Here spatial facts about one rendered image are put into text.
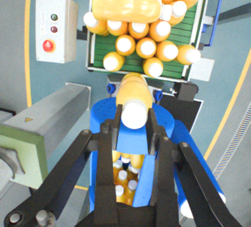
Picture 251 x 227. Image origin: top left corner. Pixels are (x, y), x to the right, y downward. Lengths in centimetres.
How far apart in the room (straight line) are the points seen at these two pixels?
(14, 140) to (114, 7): 71
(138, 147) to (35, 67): 171
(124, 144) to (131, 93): 19
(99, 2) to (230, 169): 265
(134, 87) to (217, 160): 227
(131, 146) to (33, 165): 60
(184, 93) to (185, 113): 104
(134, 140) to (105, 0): 35
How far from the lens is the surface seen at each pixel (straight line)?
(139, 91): 23
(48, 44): 50
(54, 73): 181
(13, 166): 90
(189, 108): 161
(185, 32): 67
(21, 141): 80
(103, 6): 39
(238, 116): 216
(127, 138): 37
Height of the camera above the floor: 153
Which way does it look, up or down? 69 degrees down
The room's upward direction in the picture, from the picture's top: 170 degrees counter-clockwise
